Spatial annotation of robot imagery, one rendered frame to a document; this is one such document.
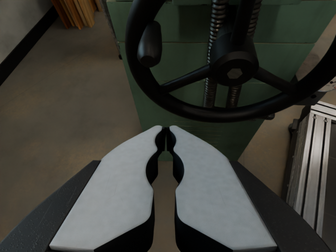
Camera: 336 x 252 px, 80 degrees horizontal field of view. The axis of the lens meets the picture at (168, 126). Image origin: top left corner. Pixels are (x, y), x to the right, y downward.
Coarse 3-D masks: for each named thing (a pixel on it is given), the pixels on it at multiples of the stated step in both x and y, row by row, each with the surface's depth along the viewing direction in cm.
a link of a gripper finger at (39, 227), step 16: (96, 160) 9; (80, 176) 8; (64, 192) 7; (80, 192) 7; (48, 208) 7; (64, 208) 7; (32, 224) 6; (48, 224) 6; (16, 240) 6; (32, 240) 6; (48, 240) 6
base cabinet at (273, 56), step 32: (160, 64) 51; (192, 64) 51; (288, 64) 49; (192, 96) 61; (224, 96) 60; (256, 96) 59; (192, 128) 76; (224, 128) 75; (256, 128) 74; (160, 160) 106
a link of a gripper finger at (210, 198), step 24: (168, 144) 12; (192, 144) 10; (192, 168) 8; (216, 168) 8; (192, 192) 7; (216, 192) 7; (240, 192) 7; (192, 216) 6; (216, 216) 6; (240, 216) 6; (192, 240) 6; (216, 240) 6; (240, 240) 6; (264, 240) 6
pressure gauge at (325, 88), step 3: (333, 78) 44; (333, 81) 44; (327, 84) 45; (330, 84) 45; (333, 84) 45; (324, 87) 46; (327, 87) 46; (330, 87) 46; (333, 87) 46; (318, 90) 47; (321, 90) 47; (324, 90) 47; (327, 90) 47; (330, 90) 46
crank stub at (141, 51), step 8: (152, 24) 22; (144, 32) 21; (152, 32) 20; (160, 32) 22; (144, 40) 20; (152, 40) 20; (160, 40) 21; (144, 48) 19; (152, 48) 19; (160, 48) 20; (144, 56) 19; (152, 56) 19; (160, 56) 20; (144, 64) 20; (152, 64) 20
